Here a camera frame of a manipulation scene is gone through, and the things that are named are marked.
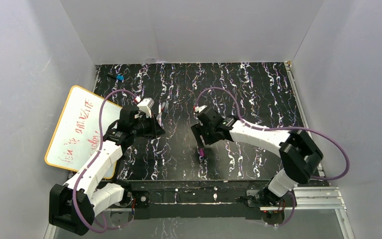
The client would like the magenta pen cap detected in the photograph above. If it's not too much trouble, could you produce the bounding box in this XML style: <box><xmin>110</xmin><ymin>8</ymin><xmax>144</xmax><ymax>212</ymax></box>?
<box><xmin>198</xmin><ymin>148</ymin><xmax>205</xmax><ymax>157</ymax></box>

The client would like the black pen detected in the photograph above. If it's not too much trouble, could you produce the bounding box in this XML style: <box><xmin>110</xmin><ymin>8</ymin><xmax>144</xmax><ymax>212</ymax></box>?
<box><xmin>164</xmin><ymin>102</ymin><xmax>169</xmax><ymax>112</ymax></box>

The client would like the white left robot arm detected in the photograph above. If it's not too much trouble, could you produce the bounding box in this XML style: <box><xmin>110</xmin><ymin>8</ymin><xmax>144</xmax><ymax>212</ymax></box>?
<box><xmin>49</xmin><ymin>98</ymin><xmax>165</xmax><ymax>236</ymax></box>

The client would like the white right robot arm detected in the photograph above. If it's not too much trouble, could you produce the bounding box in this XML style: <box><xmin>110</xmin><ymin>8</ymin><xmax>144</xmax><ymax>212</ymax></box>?
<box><xmin>191</xmin><ymin>106</ymin><xmax>323</xmax><ymax>205</ymax></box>

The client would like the blue capped black marker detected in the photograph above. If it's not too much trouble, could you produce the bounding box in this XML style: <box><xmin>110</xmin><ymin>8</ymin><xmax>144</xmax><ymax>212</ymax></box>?
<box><xmin>107</xmin><ymin>73</ymin><xmax>124</xmax><ymax>81</ymax></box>

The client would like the yellow framed whiteboard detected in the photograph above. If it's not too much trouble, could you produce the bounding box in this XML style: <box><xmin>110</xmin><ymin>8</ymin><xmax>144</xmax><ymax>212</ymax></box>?
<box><xmin>44</xmin><ymin>86</ymin><xmax>103</xmax><ymax>171</ymax></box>

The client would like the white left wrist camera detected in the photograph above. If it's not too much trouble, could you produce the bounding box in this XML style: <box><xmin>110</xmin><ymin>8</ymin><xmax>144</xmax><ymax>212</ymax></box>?
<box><xmin>137</xmin><ymin>98</ymin><xmax>154</xmax><ymax>118</ymax></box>

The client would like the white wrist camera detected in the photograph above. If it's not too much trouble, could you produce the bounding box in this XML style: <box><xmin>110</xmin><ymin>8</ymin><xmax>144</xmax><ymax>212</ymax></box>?
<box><xmin>137</xmin><ymin>98</ymin><xmax>154</xmax><ymax>118</ymax></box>
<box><xmin>193</xmin><ymin>105</ymin><xmax>207</xmax><ymax>115</ymax></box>

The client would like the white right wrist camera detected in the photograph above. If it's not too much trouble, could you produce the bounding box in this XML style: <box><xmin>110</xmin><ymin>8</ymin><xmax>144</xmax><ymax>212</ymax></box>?
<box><xmin>193</xmin><ymin>105</ymin><xmax>207</xmax><ymax>115</ymax></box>

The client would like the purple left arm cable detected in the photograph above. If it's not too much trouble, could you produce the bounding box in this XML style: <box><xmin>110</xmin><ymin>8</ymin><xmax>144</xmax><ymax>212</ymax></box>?
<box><xmin>72</xmin><ymin>89</ymin><xmax>142</xmax><ymax>233</ymax></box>

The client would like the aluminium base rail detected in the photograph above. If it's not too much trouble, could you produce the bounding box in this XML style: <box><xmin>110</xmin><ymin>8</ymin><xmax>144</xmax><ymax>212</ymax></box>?
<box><xmin>46</xmin><ymin>186</ymin><xmax>355</xmax><ymax>239</ymax></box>

